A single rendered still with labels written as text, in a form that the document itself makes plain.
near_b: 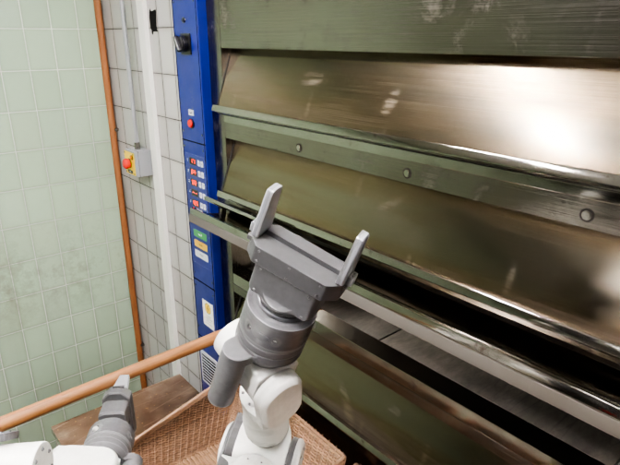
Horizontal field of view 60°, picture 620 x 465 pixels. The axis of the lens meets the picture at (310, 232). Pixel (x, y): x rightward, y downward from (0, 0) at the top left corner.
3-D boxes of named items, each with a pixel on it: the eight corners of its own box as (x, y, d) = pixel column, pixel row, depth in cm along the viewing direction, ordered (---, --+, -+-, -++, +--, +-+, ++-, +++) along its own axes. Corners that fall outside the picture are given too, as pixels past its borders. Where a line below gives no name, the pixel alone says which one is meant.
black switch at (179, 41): (182, 54, 169) (179, 17, 165) (192, 54, 165) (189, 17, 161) (171, 54, 167) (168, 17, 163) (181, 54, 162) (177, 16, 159)
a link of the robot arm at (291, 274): (334, 304, 56) (301, 376, 62) (366, 260, 63) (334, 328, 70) (232, 244, 58) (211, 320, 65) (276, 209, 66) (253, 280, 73)
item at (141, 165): (143, 171, 220) (140, 146, 217) (154, 174, 213) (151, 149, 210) (125, 173, 216) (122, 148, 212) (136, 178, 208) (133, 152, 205)
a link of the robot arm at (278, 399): (304, 373, 68) (304, 415, 78) (263, 324, 72) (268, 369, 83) (261, 404, 65) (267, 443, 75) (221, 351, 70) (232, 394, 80)
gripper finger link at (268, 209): (270, 194, 57) (256, 239, 60) (285, 183, 59) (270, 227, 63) (258, 186, 57) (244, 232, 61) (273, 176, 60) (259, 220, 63)
